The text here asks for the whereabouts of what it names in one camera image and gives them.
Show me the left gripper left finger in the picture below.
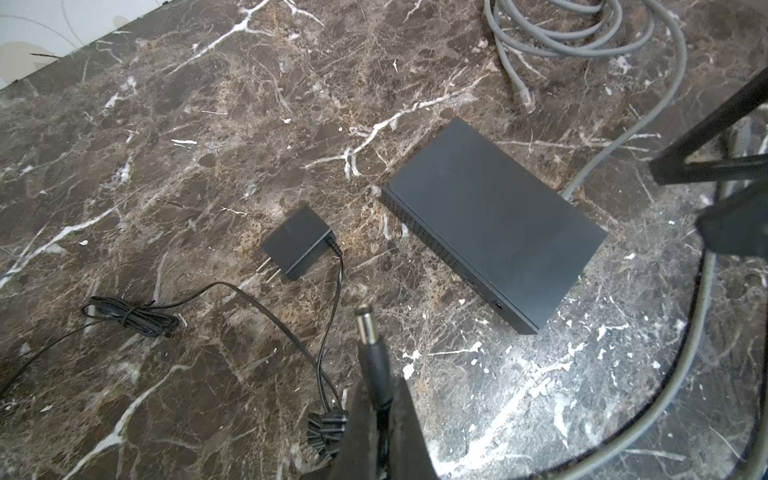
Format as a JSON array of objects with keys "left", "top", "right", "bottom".
[{"left": 329, "top": 381, "right": 378, "bottom": 480}]

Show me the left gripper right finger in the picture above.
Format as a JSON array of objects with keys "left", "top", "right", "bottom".
[{"left": 387, "top": 377, "right": 438, "bottom": 480}]

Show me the black adapter cable with plug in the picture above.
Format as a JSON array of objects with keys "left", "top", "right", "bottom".
[{"left": 0, "top": 280, "right": 343, "bottom": 409}]

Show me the black power adapter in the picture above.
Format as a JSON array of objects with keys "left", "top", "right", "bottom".
[{"left": 256, "top": 205, "right": 342, "bottom": 281}]

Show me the grey ethernet cable bundle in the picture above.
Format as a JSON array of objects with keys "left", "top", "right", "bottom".
[{"left": 482, "top": 0, "right": 768, "bottom": 480}]

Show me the square dark grey switch box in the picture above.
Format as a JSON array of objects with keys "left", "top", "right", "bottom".
[{"left": 381, "top": 118, "right": 606, "bottom": 335}]

